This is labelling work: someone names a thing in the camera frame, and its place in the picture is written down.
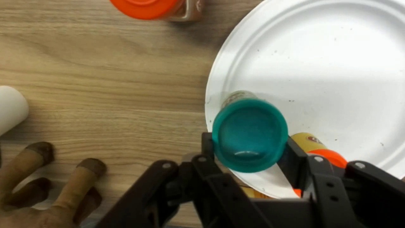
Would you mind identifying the orange lid dough tub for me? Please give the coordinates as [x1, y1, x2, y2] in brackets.
[242, 132, 350, 200]

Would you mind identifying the red lid spice jar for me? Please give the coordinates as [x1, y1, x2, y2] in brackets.
[111, 0, 206, 23]

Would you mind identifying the white paper plate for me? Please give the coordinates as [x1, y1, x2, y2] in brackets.
[206, 0, 405, 200]

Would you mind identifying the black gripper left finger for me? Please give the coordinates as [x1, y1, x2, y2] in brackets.
[97, 132, 271, 228]

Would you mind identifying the white paper cup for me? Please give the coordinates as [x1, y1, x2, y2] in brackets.
[0, 85, 31, 137]

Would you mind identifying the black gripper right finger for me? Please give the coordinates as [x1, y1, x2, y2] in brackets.
[280, 139, 405, 228]

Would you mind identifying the teal lid dough tub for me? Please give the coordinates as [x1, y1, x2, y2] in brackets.
[212, 97, 290, 173]

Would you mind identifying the brown moose plush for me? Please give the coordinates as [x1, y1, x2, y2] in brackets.
[0, 140, 108, 228]

